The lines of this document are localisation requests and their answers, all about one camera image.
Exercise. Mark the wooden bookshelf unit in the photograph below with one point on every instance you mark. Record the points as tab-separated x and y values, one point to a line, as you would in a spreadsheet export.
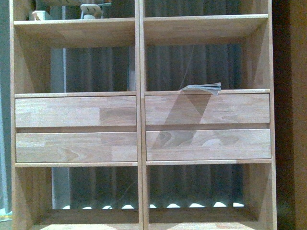
31	44

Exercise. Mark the upper left wooden drawer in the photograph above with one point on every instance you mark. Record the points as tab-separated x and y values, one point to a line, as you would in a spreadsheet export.
75	112

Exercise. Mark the wooden drawer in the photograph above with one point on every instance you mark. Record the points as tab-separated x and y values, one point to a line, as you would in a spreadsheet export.
76	147
75	112
189	109
192	145

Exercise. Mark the lower left wooden drawer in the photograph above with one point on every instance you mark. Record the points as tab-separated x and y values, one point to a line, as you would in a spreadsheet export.
76	147

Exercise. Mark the upper right wooden drawer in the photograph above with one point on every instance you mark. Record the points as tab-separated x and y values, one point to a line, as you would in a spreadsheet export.
189	109

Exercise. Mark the flat grey book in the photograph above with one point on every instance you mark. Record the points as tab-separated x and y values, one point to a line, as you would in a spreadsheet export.
214	88

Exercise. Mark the lower right wooden drawer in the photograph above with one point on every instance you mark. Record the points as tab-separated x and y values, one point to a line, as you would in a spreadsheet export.
192	145

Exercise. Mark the white stand ornament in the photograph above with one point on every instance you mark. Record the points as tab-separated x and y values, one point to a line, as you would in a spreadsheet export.
91	11

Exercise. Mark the small wooden figurine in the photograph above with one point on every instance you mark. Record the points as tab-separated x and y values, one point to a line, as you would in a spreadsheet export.
39	16

